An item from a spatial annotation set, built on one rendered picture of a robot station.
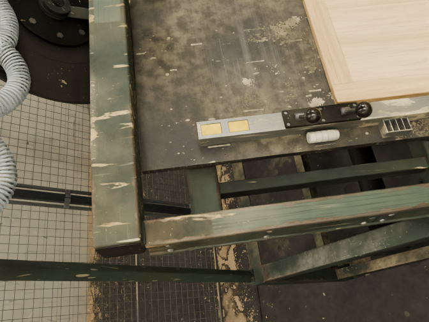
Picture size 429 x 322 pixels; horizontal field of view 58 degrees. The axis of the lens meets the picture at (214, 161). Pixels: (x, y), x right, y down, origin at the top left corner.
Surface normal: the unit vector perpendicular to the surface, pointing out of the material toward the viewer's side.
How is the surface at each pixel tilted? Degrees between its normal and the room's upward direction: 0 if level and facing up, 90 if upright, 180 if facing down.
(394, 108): 51
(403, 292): 0
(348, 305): 0
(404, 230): 0
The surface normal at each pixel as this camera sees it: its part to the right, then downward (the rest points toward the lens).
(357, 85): 0.02, -0.42
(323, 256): -0.76, -0.17
